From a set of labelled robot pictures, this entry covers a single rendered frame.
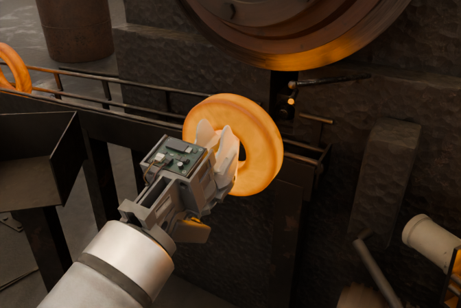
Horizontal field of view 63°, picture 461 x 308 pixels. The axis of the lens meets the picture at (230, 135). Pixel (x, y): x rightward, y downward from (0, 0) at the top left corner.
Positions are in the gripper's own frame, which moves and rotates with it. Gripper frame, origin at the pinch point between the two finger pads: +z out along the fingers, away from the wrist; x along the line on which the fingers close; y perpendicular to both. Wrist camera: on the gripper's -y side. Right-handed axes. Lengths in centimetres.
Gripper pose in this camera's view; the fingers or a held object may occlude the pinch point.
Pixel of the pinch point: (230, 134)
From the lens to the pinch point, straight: 55.0
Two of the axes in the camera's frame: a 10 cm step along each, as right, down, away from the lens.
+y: -1.3, -7.0, -7.0
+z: 4.7, -6.7, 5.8
